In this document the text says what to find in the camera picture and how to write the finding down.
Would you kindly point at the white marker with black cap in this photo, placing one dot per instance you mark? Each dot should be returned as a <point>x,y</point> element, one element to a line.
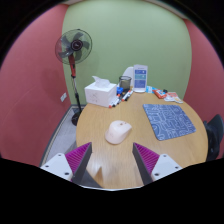
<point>116,101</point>

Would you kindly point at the pale pink computer mouse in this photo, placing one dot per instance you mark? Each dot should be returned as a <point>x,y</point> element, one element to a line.
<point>117,132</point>

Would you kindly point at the small black object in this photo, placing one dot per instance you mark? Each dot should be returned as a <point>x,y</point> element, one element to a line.
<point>165,90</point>

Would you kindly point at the white wall socket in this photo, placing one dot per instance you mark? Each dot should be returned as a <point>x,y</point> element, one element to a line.
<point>63,97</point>

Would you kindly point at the blue snack packet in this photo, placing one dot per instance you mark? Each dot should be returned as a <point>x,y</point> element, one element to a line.
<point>150,89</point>

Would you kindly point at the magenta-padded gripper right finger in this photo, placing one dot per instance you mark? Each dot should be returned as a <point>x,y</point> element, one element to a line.
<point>148,160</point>

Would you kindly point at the white tissue box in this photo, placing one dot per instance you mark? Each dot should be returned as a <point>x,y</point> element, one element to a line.
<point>100,95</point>

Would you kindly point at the white snack packet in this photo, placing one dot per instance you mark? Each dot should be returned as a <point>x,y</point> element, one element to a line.
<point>169,98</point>

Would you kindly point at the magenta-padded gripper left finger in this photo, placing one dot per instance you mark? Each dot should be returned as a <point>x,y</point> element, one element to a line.
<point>77,159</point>

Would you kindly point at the blue whiteboard eraser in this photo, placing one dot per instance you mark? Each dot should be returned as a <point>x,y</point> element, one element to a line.
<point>119,90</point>

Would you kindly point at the dark mesh pen cup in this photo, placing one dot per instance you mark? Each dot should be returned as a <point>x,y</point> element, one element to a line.
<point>125,83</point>

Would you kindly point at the white and blue sign stand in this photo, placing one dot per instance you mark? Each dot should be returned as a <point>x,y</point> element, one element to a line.
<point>140,78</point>

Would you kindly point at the blue-grey patterned mouse pad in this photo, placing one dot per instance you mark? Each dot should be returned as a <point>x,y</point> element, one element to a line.
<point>168,121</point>

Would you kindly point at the white marker with red cap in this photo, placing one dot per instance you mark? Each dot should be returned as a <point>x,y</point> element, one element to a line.
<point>127,95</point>
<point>113,103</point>

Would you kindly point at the red snack packet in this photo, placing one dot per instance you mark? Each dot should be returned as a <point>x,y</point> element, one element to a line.
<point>160,94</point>

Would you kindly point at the black office chair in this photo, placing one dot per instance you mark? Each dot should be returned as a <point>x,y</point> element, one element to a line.
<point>215,136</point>

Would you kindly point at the black and red standing fan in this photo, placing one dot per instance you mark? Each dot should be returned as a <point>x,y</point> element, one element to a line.
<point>73,45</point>

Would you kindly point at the yellow and orange snack packet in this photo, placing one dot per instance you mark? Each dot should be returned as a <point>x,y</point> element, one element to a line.
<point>176,97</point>

